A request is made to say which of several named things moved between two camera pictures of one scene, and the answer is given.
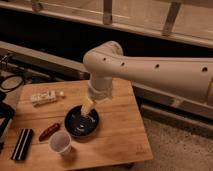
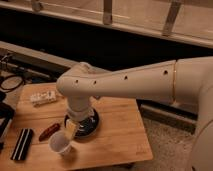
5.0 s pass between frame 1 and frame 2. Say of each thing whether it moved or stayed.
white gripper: moved
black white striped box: stayed
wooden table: stayed
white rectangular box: stayed
